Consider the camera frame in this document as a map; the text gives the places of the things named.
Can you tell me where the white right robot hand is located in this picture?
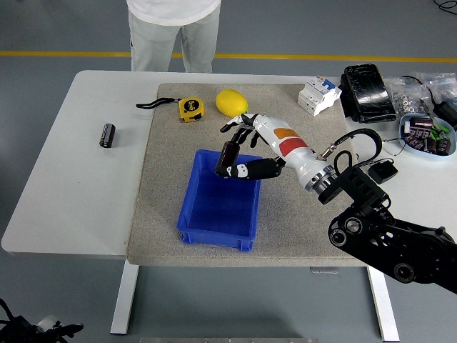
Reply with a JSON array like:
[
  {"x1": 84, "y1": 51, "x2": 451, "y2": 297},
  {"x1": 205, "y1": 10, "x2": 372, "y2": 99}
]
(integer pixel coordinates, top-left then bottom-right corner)
[{"x1": 215, "y1": 113, "x2": 333, "y2": 189}]

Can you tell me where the black-white left robot hand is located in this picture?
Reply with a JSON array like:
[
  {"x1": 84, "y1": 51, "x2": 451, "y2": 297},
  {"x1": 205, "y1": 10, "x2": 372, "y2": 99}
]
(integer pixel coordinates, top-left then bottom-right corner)
[{"x1": 35, "y1": 315, "x2": 84, "y2": 343}]

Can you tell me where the dark brown cylindrical battery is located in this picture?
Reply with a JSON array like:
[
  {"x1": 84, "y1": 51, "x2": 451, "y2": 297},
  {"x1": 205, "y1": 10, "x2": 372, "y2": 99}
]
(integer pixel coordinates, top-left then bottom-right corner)
[{"x1": 216, "y1": 140, "x2": 241, "y2": 169}]

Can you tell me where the blue plastic box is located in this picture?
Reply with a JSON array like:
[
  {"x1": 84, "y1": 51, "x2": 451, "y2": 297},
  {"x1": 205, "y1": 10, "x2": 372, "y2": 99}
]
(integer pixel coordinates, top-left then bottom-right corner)
[{"x1": 176, "y1": 149, "x2": 265, "y2": 253}]

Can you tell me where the black cylindrical battery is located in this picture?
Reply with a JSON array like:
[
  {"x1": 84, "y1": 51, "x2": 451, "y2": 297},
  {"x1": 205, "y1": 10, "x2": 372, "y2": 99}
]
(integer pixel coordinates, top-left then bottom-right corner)
[{"x1": 99, "y1": 122, "x2": 118, "y2": 149}]

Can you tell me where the white circuit breaker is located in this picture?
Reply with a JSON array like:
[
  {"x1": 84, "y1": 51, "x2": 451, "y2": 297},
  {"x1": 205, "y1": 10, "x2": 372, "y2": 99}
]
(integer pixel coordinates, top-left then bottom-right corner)
[{"x1": 297, "y1": 76, "x2": 343, "y2": 117}]

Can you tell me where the white table leg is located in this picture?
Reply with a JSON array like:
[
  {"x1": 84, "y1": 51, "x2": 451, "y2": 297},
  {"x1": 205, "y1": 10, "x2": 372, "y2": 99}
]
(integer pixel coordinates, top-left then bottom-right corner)
[
  {"x1": 367, "y1": 266, "x2": 401, "y2": 342},
  {"x1": 109, "y1": 264, "x2": 140, "y2": 336}
]

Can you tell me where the yellow lemon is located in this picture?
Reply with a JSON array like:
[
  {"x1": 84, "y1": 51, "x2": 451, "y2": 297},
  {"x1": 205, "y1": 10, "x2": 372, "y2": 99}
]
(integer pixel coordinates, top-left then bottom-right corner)
[{"x1": 215, "y1": 89, "x2": 249, "y2": 118}]

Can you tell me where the grey-brown mat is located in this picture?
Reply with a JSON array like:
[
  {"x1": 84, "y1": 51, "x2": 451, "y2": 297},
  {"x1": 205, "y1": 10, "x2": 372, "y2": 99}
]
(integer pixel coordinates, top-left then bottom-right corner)
[{"x1": 126, "y1": 83, "x2": 383, "y2": 268}]

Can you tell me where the black wrapped pack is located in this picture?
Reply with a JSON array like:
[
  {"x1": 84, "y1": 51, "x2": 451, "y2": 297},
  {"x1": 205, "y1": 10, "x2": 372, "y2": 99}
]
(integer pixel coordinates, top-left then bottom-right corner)
[{"x1": 338, "y1": 64, "x2": 398, "y2": 124}]

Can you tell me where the small black power adapter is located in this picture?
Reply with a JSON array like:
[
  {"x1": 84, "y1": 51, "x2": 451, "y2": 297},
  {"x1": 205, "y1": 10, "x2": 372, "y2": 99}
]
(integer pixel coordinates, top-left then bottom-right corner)
[{"x1": 368, "y1": 159, "x2": 400, "y2": 185}]

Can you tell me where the yellow tape measure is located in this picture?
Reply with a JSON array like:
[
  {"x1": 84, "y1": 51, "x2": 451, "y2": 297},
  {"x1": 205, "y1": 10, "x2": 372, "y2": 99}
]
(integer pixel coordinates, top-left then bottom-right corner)
[{"x1": 136, "y1": 96, "x2": 206, "y2": 124}]

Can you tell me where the plastic bag of washers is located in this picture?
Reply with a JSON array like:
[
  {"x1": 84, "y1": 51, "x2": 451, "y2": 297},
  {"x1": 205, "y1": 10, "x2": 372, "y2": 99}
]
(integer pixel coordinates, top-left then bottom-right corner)
[{"x1": 388, "y1": 76, "x2": 435, "y2": 117}]

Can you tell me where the green plastic connector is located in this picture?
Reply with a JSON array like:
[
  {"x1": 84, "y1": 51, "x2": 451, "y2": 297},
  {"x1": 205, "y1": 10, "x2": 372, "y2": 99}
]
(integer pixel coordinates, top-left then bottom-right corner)
[{"x1": 430, "y1": 124, "x2": 450, "y2": 141}]

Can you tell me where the light blue bowl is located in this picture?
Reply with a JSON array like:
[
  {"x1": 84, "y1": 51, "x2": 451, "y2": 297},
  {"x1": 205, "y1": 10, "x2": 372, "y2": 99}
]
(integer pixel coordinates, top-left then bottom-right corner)
[{"x1": 398, "y1": 112, "x2": 457, "y2": 160}]

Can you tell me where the clear plastic bag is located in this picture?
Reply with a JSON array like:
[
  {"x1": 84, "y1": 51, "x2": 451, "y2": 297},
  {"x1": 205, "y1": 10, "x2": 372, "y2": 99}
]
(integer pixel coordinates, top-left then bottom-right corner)
[{"x1": 410, "y1": 72, "x2": 457, "y2": 108}]

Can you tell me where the person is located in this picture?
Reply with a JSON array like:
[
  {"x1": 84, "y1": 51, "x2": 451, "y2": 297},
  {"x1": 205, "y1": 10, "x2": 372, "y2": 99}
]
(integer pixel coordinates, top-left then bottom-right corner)
[{"x1": 126, "y1": 0, "x2": 222, "y2": 74}]

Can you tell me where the black adapter with cable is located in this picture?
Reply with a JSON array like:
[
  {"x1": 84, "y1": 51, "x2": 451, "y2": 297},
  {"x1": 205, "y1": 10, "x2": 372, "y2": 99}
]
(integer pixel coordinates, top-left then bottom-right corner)
[{"x1": 400, "y1": 74, "x2": 457, "y2": 128}]

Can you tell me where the black floor cable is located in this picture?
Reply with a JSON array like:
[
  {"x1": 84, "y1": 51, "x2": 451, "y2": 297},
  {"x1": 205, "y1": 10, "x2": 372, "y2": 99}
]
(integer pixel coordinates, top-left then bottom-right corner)
[{"x1": 433, "y1": 0, "x2": 457, "y2": 15}]

